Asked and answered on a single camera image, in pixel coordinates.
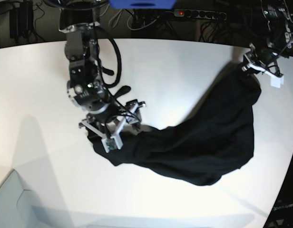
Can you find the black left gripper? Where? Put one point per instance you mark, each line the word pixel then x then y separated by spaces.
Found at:
pixel 251 62

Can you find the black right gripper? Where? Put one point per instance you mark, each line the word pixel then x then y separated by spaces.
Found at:
pixel 99 112

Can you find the black t-shirt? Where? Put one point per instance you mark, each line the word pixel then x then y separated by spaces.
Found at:
pixel 216 140

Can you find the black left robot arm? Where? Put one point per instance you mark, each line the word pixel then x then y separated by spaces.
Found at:
pixel 270 24

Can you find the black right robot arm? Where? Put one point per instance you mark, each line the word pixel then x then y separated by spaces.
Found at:
pixel 89 80

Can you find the black power strip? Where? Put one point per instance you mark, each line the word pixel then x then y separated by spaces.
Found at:
pixel 200 14

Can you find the blue box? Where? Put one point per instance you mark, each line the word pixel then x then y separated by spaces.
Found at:
pixel 142 4

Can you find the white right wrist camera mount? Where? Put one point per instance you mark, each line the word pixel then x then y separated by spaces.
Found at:
pixel 109 131

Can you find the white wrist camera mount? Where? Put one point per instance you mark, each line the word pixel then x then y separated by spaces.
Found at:
pixel 109 131
pixel 276 77

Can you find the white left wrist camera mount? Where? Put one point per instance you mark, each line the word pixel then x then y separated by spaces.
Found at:
pixel 276 77

